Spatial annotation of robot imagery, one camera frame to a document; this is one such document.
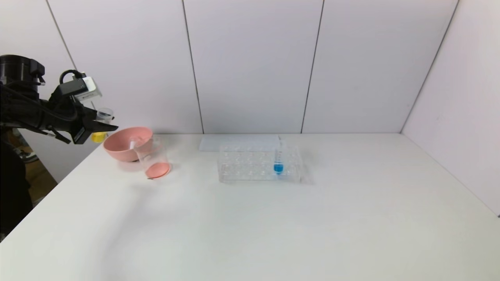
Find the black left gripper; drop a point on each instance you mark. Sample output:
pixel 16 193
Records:
pixel 81 130

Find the test tube with blue pigment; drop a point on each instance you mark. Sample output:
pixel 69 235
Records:
pixel 278 167

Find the test tube with red pigment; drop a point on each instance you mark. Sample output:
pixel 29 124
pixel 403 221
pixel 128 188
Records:
pixel 133 143

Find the white paper sheet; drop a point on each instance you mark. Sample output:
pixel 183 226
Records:
pixel 213 142

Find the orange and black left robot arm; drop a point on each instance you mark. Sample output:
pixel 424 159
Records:
pixel 19 109

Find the clear glass beaker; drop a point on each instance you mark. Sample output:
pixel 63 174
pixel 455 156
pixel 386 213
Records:
pixel 156 168

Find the test tube with yellow pigment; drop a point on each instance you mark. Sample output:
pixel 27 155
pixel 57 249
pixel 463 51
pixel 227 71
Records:
pixel 100 134

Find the person in dark trousers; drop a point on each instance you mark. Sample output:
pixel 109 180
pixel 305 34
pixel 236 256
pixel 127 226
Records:
pixel 13 187

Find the pink plastic bowl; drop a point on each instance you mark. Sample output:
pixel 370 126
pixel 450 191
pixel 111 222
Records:
pixel 123 146

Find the clear plastic test tube rack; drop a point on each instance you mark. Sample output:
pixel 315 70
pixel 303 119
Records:
pixel 250 171

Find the grey sneaker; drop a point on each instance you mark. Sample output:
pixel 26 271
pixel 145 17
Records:
pixel 27 156

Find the white grey wrist camera box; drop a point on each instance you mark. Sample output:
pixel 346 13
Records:
pixel 88 89

